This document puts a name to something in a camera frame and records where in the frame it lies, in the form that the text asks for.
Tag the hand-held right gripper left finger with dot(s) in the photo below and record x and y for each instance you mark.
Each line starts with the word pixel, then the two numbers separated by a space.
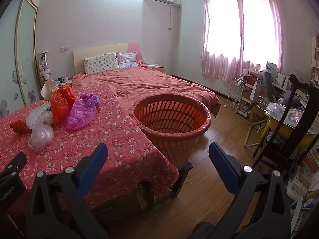
pixel 92 165

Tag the orange plastic laundry basket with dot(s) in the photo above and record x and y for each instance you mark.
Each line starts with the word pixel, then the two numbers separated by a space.
pixel 174 139

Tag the white air conditioner pipe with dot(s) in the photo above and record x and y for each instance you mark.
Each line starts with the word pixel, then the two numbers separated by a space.
pixel 171 17

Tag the dark wooden stool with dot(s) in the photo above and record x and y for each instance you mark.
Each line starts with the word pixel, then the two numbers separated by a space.
pixel 184 176

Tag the beige pink bed headboard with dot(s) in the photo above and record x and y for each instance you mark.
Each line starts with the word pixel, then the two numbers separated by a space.
pixel 99 49

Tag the yellow plastic tub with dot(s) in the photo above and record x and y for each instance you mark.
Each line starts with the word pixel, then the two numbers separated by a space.
pixel 276 129

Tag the orange plastic bag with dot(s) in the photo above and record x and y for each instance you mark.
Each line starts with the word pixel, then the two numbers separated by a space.
pixel 61 103

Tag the grey plush toy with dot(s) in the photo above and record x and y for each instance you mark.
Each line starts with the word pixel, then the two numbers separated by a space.
pixel 289 99

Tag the clear plastic packets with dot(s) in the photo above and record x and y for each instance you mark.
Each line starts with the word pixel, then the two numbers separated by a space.
pixel 276 110

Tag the dark wooden chair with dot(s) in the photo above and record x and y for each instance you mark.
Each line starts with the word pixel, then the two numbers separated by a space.
pixel 274 151

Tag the small red plastic bag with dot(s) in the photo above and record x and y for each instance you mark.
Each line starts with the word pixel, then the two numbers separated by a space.
pixel 20 127

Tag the pink sheer curtain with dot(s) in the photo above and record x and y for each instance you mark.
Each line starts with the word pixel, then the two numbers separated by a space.
pixel 224 62

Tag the white plastic crate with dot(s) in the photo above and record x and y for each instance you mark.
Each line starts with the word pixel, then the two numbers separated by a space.
pixel 301 184

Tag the grey office chair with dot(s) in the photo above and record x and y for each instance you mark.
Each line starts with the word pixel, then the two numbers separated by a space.
pixel 270 87

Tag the pink wall shelf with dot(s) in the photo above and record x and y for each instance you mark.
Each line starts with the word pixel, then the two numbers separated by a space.
pixel 315 54

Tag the pink striped pillow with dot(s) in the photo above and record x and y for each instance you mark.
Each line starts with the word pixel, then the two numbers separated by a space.
pixel 127 59

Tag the white floral pillow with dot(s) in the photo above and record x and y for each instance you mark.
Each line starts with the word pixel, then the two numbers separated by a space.
pixel 101 63

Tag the hanging plush toys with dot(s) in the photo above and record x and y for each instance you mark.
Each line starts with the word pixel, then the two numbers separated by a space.
pixel 44 67

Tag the brown cardboard box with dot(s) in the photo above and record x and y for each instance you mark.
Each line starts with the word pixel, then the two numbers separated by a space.
pixel 256 117

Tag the white tube frame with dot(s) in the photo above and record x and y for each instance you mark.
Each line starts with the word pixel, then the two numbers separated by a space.
pixel 249 134

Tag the pink bedside nightstand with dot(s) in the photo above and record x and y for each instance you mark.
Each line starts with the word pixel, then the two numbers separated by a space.
pixel 157 67

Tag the white storage cart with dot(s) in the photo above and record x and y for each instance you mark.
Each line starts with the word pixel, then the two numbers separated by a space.
pixel 251 84

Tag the pink plastic bag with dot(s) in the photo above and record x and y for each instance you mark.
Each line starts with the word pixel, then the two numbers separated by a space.
pixel 81 114

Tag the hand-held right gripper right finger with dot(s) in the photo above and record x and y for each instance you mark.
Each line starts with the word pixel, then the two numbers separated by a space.
pixel 224 169

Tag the clear plastic bag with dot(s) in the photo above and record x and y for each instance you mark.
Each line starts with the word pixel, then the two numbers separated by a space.
pixel 39 127

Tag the white plastic bag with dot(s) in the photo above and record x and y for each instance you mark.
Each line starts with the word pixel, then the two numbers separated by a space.
pixel 48 89

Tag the pink nightstand with cups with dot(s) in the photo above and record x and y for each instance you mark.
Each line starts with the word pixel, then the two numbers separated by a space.
pixel 63 80

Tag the floral glass door wardrobe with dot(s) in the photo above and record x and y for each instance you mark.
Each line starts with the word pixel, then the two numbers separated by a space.
pixel 25 42

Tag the red floral blanket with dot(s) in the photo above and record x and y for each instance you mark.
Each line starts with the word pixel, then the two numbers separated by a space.
pixel 99 134

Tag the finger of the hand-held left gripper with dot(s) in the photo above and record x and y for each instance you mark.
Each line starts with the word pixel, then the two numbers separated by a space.
pixel 15 163

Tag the small purple plastic bag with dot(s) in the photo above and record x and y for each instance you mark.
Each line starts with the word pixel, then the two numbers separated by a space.
pixel 93 99

